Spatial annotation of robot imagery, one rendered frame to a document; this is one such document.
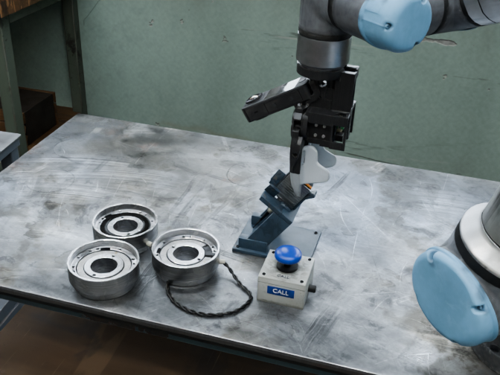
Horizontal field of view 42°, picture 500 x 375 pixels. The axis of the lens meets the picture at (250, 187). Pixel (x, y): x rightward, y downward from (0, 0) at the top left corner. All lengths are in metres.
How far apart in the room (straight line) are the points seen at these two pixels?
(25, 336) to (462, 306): 0.86
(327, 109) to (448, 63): 1.57
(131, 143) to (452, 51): 1.41
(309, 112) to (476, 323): 0.38
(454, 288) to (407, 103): 1.86
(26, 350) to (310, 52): 0.76
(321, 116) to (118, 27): 1.92
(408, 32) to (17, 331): 0.91
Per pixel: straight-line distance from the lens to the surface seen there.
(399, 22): 0.80
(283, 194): 1.04
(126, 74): 2.84
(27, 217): 1.20
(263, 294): 0.97
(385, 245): 1.13
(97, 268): 1.03
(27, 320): 1.37
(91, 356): 1.27
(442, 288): 0.76
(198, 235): 1.06
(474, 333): 0.75
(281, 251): 0.95
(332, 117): 0.94
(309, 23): 0.90
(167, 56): 2.73
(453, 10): 0.89
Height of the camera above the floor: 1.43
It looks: 30 degrees down
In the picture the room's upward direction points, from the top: 3 degrees clockwise
